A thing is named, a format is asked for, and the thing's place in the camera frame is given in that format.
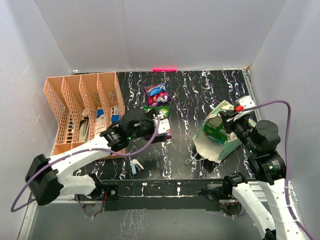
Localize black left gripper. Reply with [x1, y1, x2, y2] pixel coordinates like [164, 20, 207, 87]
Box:
[128, 110, 166, 143]

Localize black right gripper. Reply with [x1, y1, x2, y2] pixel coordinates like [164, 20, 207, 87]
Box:
[218, 108, 258, 154]

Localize purple berries candy packet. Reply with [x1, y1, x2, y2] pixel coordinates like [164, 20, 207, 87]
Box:
[151, 128, 172, 144]

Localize purple Fox's candy packet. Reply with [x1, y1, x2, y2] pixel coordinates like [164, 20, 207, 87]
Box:
[144, 85, 172, 107]

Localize blue chocolate snack packet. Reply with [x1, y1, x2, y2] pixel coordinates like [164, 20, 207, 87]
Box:
[147, 83, 167, 97]

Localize green illustrated paper gift bag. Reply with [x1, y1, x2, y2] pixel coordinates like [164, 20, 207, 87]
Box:
[192, 100, 242, 164]

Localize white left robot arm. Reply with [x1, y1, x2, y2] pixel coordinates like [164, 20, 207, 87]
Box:
[25, 109, 161, 206]

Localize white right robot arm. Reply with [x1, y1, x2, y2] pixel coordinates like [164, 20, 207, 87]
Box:
[219, 110, 312, 240]

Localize blue box in organizer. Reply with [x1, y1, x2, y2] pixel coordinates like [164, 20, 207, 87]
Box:
[111, 114, 121, 123]

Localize small teal white clip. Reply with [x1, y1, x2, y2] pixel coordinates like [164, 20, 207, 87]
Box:
[130, 159, 144, 175]

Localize white papers in organizer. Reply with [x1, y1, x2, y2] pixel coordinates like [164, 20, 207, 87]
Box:
[79, 107, 107, 142]

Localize pink tape strip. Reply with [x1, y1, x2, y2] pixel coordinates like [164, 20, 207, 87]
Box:
[152, 67, 177, 72]

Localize orange plastic desk organizer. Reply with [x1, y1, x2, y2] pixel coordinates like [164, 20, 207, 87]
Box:
[43, 72, 125, 155]

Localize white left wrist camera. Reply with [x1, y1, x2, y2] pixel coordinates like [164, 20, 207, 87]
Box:
[152, 114, 171, 136]

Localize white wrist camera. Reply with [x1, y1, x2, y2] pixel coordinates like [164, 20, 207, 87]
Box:
[152, 114, 171, 136]
[233, 95, 256, 122]

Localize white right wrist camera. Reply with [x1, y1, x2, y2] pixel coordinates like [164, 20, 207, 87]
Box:
[233, 95, 256, 122]

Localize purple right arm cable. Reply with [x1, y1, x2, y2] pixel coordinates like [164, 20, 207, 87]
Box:
[241, 99, 316, 240]

